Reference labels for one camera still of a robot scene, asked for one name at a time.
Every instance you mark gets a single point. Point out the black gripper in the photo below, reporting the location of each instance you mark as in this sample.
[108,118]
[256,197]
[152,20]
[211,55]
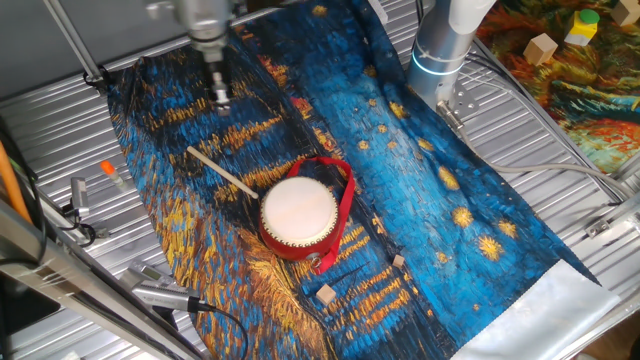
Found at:
[217,72]

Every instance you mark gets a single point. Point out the silver digital scale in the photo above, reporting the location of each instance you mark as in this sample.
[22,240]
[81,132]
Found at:
[145,272]

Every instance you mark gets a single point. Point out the silver corner bracket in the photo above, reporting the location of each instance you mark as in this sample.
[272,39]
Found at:
[600,227]

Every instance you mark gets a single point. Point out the yellow block green cap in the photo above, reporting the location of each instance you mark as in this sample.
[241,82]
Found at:
[580,31]

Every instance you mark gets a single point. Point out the pale wooden block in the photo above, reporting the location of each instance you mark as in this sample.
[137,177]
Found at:
[627,11]

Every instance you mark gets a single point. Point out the orange pole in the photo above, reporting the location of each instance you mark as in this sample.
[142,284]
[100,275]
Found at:
[12,190]

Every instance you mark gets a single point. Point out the larger small wooden cube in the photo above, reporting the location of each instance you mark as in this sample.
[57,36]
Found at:
[326,294]

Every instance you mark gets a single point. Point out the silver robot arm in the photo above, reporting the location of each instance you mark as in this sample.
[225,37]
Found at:
[440,40]

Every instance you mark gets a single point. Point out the big wooden cube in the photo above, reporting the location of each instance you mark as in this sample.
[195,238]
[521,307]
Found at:
[540,49]

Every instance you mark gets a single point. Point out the orange green painted cloth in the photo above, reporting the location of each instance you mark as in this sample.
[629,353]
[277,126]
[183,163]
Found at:
[575,95]

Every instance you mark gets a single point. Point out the wooden drumstick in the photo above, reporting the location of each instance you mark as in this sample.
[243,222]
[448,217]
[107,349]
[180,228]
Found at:
[222,172]

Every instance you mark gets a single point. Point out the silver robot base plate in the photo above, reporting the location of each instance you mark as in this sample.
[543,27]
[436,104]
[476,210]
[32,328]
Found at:
[462,100]

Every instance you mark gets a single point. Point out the tiny wooden cube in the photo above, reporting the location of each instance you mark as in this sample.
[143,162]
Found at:
[398,261]

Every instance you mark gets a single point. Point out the white glue stick orange cap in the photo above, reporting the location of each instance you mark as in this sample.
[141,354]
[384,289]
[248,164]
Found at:
[112,175]

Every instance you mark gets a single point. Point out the blue yellow painted cloth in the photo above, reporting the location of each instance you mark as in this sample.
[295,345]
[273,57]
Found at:
[425,210]

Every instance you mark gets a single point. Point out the red drum white skin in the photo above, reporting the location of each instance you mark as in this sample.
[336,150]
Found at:
[299,212]

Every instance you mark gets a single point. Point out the thin metal rod with clamp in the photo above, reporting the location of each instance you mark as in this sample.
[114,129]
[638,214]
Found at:
[70,40]

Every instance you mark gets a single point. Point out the aluminium frame bar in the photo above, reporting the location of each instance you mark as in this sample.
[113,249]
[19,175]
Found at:
[50,265]

